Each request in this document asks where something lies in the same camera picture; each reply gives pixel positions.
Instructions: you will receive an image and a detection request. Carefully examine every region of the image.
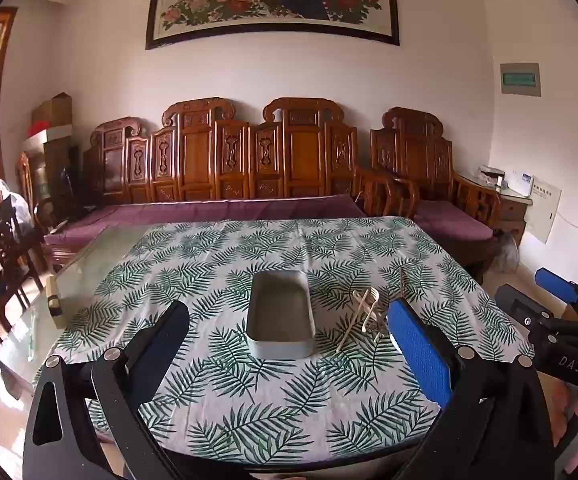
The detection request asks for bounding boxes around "glass coffee table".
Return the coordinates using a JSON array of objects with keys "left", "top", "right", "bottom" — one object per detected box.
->
[{"left": 0, "top": 224, "right": 170, "bottom": 403}]

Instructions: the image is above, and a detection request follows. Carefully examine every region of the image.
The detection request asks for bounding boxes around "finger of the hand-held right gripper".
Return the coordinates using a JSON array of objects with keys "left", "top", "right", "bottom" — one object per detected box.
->
[
  {"left": 495, "top": 284, "right": 564, "bottom": 333},
  {"left": 535, "top": 268, "right": 578, "bottom": 317}
]

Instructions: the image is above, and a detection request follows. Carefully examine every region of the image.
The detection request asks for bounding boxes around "purple armchair cushion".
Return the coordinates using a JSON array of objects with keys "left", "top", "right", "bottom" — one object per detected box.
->
[{"left": 413, "top": 202, "right": 494, "bottom": 242}]

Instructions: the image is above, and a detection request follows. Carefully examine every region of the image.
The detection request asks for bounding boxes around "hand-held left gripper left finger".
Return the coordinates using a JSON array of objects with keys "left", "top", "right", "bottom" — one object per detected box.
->
[{"left": 21, "top": 301, "right": 190, "bottom": 480}]

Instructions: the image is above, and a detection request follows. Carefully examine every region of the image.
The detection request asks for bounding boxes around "light bamboo chopstick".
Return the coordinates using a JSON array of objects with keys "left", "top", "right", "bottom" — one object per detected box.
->
[{"left": 336, "top": 300, "right": 372, "bottom": 352}]

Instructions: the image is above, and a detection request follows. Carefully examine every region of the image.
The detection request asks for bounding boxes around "small cream box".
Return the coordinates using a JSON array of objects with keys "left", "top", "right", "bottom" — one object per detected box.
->
[{"left": 46, "top": 276, "right": 66, "bottom": 329}]

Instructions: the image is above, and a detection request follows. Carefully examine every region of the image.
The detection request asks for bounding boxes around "silver box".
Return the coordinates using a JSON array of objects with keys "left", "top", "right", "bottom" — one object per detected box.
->
[{"left": 478, "top": 165, "right": 506, "bottom": 187}]

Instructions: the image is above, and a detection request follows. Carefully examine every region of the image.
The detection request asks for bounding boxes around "grey rectangular tin container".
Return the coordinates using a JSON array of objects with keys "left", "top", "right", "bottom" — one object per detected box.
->
[{"left": 246, "top": 270, "right": 316, "bottom": 359}]

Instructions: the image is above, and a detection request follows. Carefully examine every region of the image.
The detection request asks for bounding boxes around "carved wooden armchair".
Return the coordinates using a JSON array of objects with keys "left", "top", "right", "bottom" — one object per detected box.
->
[{"left": 369, "top": 106, "right": 502, "bottom": 281}]

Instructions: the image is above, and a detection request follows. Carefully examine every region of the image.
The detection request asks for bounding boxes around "green wall panel box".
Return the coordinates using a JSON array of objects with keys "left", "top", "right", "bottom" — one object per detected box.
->
[{"left": 500, "top": 62, "right": 541, "bottom": 97}]

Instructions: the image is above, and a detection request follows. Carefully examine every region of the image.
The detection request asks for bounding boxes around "cream plastic spoon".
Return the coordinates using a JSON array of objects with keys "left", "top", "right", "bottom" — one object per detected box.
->
[{"left": 364, "top": 287, "right": 388, "bottom": 334}]

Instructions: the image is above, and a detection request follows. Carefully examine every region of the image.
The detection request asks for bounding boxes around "brown cardboard box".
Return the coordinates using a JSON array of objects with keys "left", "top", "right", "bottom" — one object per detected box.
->
[{"left": 31, "top": 92, "right": 72, "bottom": 129}]

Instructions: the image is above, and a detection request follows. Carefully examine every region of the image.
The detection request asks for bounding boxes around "grey fuzzy bundle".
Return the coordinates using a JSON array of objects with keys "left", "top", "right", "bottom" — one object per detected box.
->
[{"left": 493, "top": 232, "right": 520, "bottom": 273}]

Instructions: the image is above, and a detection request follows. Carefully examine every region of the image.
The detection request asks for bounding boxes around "wooden side table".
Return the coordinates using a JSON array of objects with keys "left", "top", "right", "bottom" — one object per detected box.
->
[{"left": 456, "top": 174, "right": 532, "bottom": 248}]

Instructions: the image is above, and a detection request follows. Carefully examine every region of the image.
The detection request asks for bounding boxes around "leaf print tablecloth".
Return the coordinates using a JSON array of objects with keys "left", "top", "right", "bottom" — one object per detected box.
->
[{"left": 34, "top": 216, "right": 537, "bottom": 461}]

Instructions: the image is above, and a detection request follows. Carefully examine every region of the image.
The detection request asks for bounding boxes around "dark cabinet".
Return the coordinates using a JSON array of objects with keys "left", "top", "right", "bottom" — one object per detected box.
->
[{"left": 43, "top": 137, "right": 86, "bottom": 211}]

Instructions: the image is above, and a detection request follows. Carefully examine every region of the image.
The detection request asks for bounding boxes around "carved wooden sofa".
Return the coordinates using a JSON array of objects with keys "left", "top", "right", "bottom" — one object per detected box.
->
[{"left": 83, "top": 97, "right": 420, "bottom": 233}]

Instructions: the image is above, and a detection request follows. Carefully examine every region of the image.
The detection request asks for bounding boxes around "purple sofa cushion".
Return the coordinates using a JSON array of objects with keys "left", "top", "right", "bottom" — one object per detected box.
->
[{"left": 44, "top": 194, "right": 370, "bottom": 250}]

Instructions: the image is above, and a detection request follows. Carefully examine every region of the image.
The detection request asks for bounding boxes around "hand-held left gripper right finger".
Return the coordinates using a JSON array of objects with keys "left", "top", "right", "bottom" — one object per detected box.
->
[{"left": 386, "top": 299, "right": 556, "bottom": 480}]

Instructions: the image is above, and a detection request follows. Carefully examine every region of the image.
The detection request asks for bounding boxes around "clear plastic bag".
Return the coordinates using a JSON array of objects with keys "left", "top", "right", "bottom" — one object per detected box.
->
[{"left": 0, "top": 179, "right": 34, "bottom": 233}]

